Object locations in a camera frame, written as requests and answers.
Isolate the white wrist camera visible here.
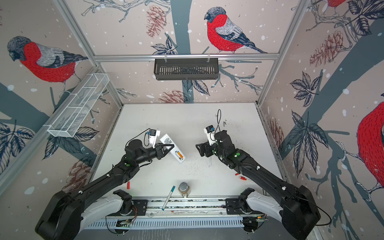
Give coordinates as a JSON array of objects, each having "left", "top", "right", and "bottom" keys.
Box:
[
  {"left": 148, "top": 129, "right": 161, "bottom": 149},
  {"left": 204, "top": 125, "right": 216, "bottom": 146}
]

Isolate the white battery cover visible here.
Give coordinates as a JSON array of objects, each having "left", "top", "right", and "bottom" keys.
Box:
[{"left": 207, "top": 157, "right": 212, "bottom": 167}]

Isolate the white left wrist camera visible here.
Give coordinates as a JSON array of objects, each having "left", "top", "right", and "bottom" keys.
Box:
[{"left": 148, "top": 129, "right": 161, "bottom": 149}]

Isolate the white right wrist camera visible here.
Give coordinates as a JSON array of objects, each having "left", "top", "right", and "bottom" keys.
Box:
[{"left": 204, "top": 125, "right": 216, "bottom": 146}]

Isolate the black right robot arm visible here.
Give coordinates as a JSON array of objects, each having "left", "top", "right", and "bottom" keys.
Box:
[{"left": 196, "top": 130, "right": 321, "bottom": 240}]

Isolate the orange battery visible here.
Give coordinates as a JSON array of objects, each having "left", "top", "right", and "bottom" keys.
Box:
[{"left": 177, "top": 151, "right": 184, "bottom": 160}]

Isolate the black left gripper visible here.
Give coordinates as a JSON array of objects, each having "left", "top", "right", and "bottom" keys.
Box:
[{"left": 135, "top": 142, "right": 174, "bottom": 166}]

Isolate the black hanging plastic basket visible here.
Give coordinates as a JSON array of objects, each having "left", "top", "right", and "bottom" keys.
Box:
[{"left": 154, "top": 58, "right": 219, "bottom": 81}]

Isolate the teal capped marker pen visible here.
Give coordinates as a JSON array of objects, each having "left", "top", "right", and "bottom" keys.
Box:
[{"left": 162, "top": 186, "right": 176, "bottom": 211}]

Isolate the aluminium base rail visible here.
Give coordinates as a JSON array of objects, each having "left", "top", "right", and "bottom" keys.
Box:
[{"left": 83, "top": 196, "right": 271, "bottom": 230}]

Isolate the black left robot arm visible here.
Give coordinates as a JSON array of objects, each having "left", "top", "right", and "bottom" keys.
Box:
[{"left": 35, "top": 140, "right": 175, "bottom": 240}]

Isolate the silver metal binder clip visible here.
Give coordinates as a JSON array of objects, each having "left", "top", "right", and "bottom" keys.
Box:
[{"left": 178, "top": 182, "right": 191, "bottom": 198}]

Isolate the white remote control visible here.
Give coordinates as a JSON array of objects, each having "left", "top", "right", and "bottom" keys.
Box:
[{"left": 160, "top": 134, "right": 186, "bottom": 164}]

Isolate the aluminium top crossbar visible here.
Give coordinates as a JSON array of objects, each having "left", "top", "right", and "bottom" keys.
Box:
[{"left": 94, "top": 53, "right": 280, "bottom": 63}]

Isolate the white wire mesh basket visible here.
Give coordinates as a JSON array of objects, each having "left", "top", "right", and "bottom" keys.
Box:
[{"left": 48, "top": 73, "right": 110, "bottom": 138}]

